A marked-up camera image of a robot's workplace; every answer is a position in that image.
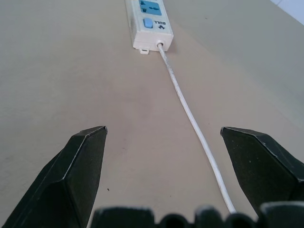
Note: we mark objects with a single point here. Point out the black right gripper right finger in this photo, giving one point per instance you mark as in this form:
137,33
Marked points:
259,166

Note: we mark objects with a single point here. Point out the white power strip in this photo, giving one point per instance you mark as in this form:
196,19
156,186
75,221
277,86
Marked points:
149,23

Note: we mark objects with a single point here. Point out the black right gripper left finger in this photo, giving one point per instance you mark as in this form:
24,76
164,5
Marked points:
69,180

